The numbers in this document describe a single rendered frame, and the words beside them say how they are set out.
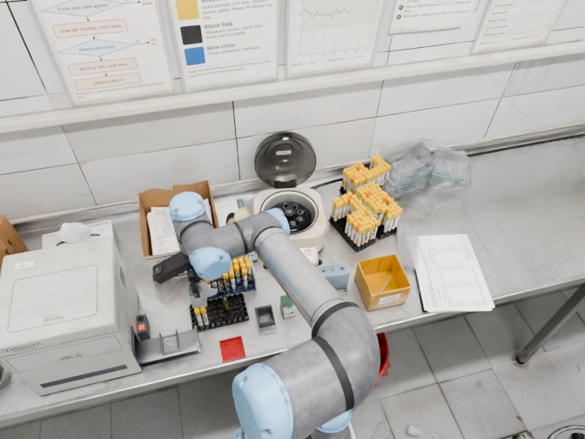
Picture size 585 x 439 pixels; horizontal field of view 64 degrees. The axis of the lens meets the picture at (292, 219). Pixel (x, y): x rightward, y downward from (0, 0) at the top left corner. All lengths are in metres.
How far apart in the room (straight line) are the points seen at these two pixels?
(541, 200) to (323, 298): 1.39
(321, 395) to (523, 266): 1.23
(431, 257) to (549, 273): 0.40
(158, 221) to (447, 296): 1.00
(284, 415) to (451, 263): 1.12
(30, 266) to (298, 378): 0.89
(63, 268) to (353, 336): 0.85
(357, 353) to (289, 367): 0.10
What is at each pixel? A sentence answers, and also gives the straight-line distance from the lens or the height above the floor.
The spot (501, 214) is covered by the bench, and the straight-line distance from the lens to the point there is 1.92.
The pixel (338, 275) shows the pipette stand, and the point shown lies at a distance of 1.46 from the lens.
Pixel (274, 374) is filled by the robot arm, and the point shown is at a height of 1.56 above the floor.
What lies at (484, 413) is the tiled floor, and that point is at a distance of 2.47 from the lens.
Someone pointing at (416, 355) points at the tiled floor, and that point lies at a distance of 2.48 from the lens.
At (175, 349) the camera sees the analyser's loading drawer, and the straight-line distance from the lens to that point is 1.42.
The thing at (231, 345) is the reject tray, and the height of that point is 0.88.
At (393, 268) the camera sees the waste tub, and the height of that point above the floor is 0.91.
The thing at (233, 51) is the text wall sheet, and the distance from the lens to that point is 1.44.
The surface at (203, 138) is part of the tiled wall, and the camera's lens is 1.62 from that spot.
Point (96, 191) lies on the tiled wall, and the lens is 1.75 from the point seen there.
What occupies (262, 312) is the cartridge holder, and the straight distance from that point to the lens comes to 1.48.
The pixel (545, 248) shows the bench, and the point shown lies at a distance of 1.88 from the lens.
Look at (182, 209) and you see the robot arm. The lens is 1.00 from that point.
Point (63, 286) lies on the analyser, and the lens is 1.30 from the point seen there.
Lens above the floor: 2.18
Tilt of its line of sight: 50 degrees down
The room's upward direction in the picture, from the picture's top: 2 degrees clockwise
